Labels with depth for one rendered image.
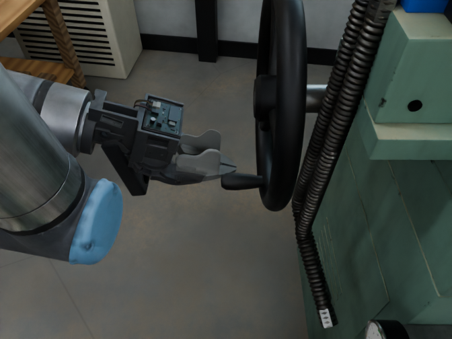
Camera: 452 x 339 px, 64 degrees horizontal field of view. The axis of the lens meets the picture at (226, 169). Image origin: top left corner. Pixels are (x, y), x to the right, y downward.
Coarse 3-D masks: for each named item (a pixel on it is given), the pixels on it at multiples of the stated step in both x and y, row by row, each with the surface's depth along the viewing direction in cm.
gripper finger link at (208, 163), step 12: (180, 156) 49; (192, 156) 49; (204, 156) 49; (216, 156) 49; (180, 168) 50; (192, 168) 50; (204, 168) 51; (216, 168) 51; (228, 168) 53; (204, 180) 51
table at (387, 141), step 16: (368, 112) 36; (368, 128) 36; (384, 128) 35; (400, 128) 35; (416, 128) 35; (432, 128) 35; (448, 128) 35; (368, 144) 36; (384, 144) 34; (400, 144) 34; (416, 144) 34; (432, 144) 34; (448, 144) 34
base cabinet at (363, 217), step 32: (352, 128) 68; (352, 160) 68; (384, 160) 54; (352, 192) 67; (384, 192) 54; (320, 224) 90; (352, 224) 67; (384, 224) 54; (320, 256) 90; (352, 256) 67; (384, 256) 54; (416, 256) 45; (352, 288) 67; (384, 288) 53; (416, 288) 45; (352, 320) 67; (416, 320) 46; (448, 320) 46
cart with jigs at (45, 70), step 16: (0, 0) 125; (16, 0) 125; (32, 0) 125; (48, 0) 136; (0, 16) 118; (16, 16) 118; (48, 16) 141; (0, 32) 112; (64, 32) 147; (64, 48) 151; (16, 64) 161; (32, 64) 161; (48, 64) 161; (64, 64) 161; (64, 80) 153; (80, 80) 164
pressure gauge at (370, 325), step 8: (376, 320) 42; (384, 320) 42; (392, 320) 42; (368, 328) 44; (376, 328) 42; (384, 328) 40; (392, 328) 40; (400, 328) 40; (368, 336) 44; (376, 336) 42; (384, 336) 39; (392, 336) 39; (400, 336) 39; (408, 336) 40
